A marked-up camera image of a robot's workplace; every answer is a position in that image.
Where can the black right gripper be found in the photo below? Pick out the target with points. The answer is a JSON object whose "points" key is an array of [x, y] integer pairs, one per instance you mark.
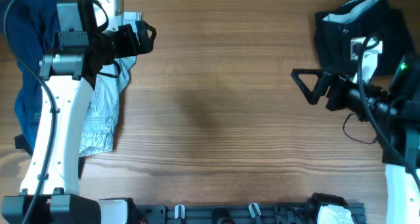
{"points": [[333, 92]]}

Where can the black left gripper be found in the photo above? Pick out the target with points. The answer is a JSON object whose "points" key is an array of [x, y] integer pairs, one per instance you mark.
{"points": [[138, 37]]}

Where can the black shorts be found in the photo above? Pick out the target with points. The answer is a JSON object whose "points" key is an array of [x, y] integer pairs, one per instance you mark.
{"points": [[359, 18]]}

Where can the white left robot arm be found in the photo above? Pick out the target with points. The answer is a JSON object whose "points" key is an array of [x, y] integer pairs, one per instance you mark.
{"points": [[49, 192]]}

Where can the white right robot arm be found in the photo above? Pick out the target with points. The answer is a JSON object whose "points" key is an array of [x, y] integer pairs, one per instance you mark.
{"points": [[394, 115]]}

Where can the light blue denim shorts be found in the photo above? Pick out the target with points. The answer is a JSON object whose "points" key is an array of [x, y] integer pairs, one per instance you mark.
{"points": [[103, 111]]}

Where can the black garment under pile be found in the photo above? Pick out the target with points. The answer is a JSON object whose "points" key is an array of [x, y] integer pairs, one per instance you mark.
{"points": [[22, 144]]}

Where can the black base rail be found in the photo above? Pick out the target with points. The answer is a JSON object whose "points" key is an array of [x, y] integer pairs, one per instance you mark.
{"points": [[281, 213]]}

